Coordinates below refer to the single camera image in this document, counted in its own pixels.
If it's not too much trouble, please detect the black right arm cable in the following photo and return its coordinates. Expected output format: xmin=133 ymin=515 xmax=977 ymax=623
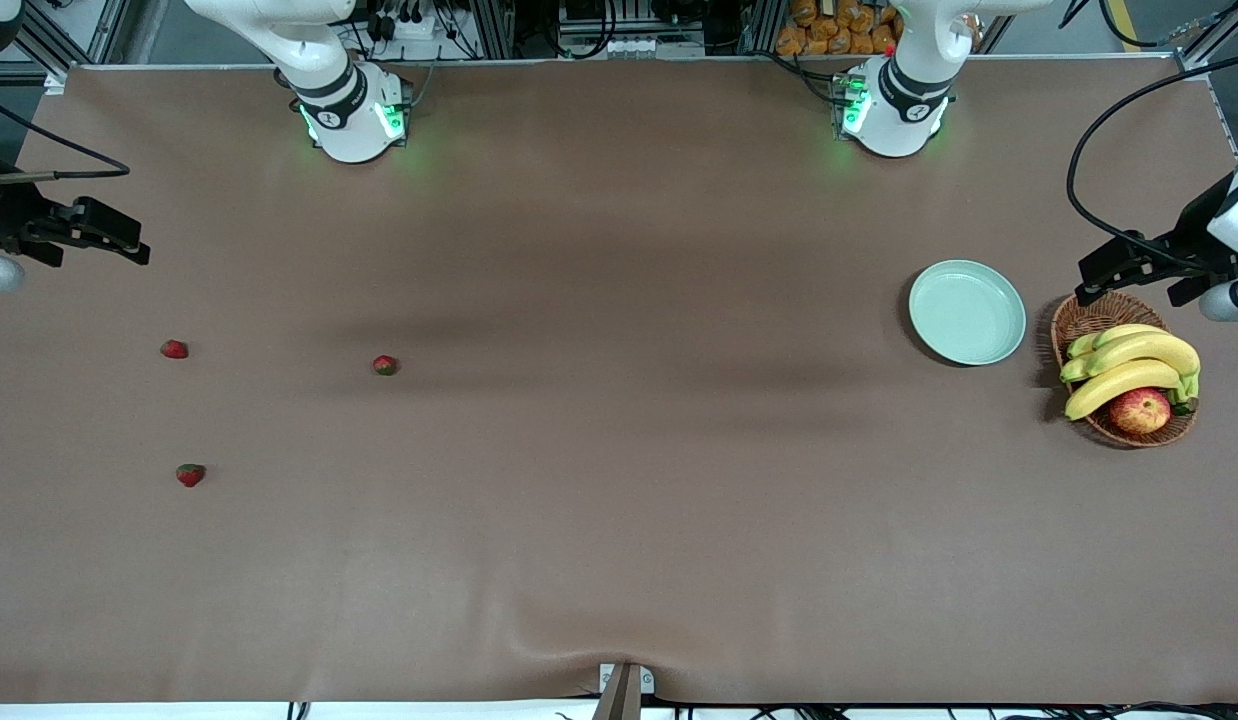
xmin=0 ymin=90 xmax=131 ymax=184

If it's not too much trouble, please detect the brown wicker basket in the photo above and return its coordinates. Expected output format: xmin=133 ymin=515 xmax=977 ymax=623
xmin=1051 ymin=290 xmax=1200 ymax=449

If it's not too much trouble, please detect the small greenish yellow banana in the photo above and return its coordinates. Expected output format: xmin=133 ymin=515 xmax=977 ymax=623
xmin=1067 ymin=323 xmax=1170 ymax=359

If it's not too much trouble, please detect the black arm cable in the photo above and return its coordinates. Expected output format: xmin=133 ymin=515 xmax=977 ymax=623
xmin=1066 ymin=50 xmax=1238 ymax=273
xmin=0 ymin=90 xmax=131 ymax=184

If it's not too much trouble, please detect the red apple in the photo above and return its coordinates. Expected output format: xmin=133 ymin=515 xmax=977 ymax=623
xmin=1108 ymin=388 xmax=1172 ymax=435

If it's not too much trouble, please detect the metal table edge bracket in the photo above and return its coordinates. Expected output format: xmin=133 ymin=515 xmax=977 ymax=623
xmin=592 ymin=662 xmax=656 ymax=720

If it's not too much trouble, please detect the white power strip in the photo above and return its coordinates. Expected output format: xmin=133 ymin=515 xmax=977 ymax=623
xmin=364 ymin=0 xmax=440 ymax=46

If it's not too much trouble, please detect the orange packaged snack pile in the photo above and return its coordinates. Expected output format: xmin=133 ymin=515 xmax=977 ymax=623
xmin=775 ymin=0 xmax=905 ymax=57

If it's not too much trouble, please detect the brown table cover sheet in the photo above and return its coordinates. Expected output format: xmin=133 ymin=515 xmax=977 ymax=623
xmin=0 ymin=57 xmax=1238 ymax=707

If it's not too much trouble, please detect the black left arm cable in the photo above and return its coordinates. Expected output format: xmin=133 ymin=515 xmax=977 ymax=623
xmin=1066 ymin=50 xmax=1238 ymax=273

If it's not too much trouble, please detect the aluminium frame strut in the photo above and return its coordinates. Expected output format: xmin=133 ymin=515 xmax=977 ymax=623
xmin=9 ymin=0 xmax=130 ymax=69
xmin=1174 ymin=0 xmax=1238 ymax=73

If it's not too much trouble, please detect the pale green round plate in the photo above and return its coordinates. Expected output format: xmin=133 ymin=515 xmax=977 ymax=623
xmin=908 ymin=259 xmax=1027 ymax=367

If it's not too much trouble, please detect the aluminium frame post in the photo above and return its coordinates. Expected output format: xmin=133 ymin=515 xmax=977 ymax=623
xmin=472 ymin=0 xmax=517 ymax=59
xmin=737 ymin=0 xmax=786 ymax=56

